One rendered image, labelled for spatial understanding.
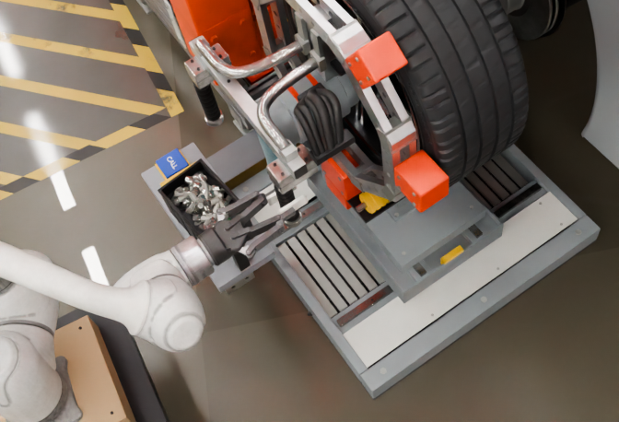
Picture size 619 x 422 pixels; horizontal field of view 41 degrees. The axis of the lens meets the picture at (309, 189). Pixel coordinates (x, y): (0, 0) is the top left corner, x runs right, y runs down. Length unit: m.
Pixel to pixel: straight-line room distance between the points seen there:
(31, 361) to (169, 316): 0.56
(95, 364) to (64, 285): 0.67
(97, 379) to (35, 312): 0.25
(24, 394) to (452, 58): 1.18
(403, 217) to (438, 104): 0.82
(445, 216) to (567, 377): 0.56
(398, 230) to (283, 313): 0.45
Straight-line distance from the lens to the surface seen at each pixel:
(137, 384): 2.24
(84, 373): 2.20
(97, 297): 1.53
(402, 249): 2.35
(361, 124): 2.09
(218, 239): 1.69
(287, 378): 2.47
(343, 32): 1.61
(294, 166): 1.61
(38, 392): 2.03
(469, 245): 2.44
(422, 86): 1.60
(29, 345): 2.00
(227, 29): 2.22
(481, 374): 2.45
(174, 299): 1.52
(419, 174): 1.69
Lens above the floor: 2.32
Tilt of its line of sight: 59 degrees down
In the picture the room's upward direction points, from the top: 14 degrees counter-clockwise
